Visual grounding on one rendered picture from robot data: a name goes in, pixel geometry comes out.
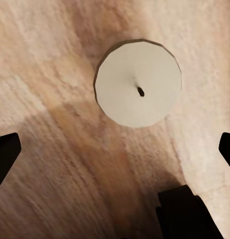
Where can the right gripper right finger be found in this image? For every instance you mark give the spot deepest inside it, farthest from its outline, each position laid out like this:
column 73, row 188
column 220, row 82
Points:
column 224, row 146

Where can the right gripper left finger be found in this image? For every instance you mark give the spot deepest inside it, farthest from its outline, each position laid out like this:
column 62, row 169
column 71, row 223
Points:
column 10, row 148

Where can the pillar candle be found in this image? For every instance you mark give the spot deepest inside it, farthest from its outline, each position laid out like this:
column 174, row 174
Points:
column 137, row 83

